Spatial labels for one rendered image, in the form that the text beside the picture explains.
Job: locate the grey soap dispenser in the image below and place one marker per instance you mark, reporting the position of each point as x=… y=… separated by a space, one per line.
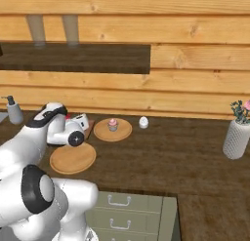
x=15 y=113

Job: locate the white egg-shaped timer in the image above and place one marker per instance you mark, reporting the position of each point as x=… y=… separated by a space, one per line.
x=144 y=122

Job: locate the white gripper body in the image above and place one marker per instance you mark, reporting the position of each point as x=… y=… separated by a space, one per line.
x=81 y=116

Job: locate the green plant with pink flower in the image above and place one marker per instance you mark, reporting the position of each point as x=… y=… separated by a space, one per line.
x=241 y=112

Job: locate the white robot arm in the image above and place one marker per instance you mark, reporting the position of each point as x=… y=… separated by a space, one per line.
x=22 y=147

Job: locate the pink frosted cupcake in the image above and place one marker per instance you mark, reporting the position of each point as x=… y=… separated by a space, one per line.
x=113 y=124

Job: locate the large round wooden board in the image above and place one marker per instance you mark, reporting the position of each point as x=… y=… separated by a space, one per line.
x=73 y=159

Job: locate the pale green drawer front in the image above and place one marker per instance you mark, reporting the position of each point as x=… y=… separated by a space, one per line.
x=146 y=222
x=143 y=236
x=146 y=202

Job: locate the small red object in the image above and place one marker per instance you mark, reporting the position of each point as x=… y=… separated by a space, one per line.
x=68 y=116

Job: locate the pale green cabinet panel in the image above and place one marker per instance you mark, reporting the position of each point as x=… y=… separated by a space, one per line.
x=168 y=219

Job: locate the white textured vase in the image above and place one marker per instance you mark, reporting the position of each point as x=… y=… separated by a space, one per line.
x=236 y=140

